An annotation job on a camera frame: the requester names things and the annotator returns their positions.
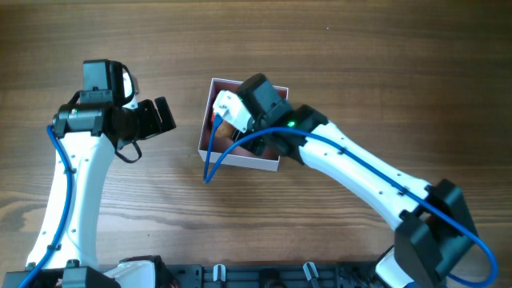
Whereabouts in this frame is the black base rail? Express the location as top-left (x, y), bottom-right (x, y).
top-left (167, 262), bottom-right (385, 288)

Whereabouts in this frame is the blue cable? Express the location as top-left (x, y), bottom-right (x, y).
top-left (15, 124), bottom-right (75, 288)
top-left (202, 114), bottom-right (499, 288)

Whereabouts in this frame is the right blue cable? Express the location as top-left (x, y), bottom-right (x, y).
top-left (202, 114), bottom-right (499, 288)

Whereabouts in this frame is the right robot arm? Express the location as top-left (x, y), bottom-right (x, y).
top-left (235, 74), bottom-right (476, 287)

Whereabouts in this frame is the left blue cable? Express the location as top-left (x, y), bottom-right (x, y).
top-left (15, 124), bottom-right (75, 288)

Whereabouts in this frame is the brown plush toy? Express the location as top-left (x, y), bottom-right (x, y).
top-left (215, 122), bottom-right (237, 138)

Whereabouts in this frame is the pink white open box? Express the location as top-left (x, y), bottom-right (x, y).
top-left (198, 78), bottom-right (280, 171)

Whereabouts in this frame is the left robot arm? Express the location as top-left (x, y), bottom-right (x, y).
top-left (3, 59), bottom-right (179, 287)

